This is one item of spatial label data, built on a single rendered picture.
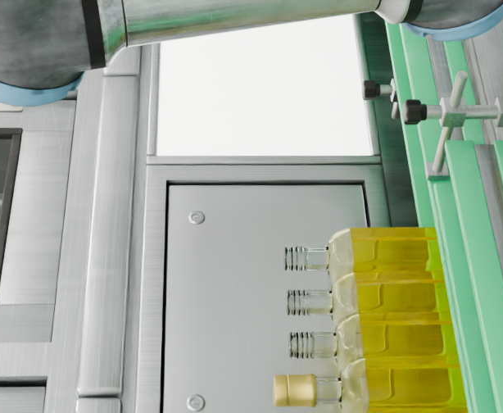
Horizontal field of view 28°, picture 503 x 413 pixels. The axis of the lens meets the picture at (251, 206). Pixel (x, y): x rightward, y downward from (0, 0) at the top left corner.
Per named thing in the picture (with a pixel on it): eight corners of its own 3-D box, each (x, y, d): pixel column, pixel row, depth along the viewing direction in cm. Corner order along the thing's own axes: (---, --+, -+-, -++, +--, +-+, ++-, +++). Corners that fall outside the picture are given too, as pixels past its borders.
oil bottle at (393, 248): (494, 252, 126) (321, 253, 125) (505, 224, 122) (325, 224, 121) (503, 290, 123) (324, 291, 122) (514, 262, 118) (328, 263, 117)
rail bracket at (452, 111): (490, 164, 126) (389, 165, 125) (523, 64, 113) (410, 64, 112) (495, 183, 124) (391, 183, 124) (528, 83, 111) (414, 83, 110)
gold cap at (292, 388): (312, 374, 112) (272, 375, 112) (315, 372, 109) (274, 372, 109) (313, 408, 112) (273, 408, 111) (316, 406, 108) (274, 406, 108)
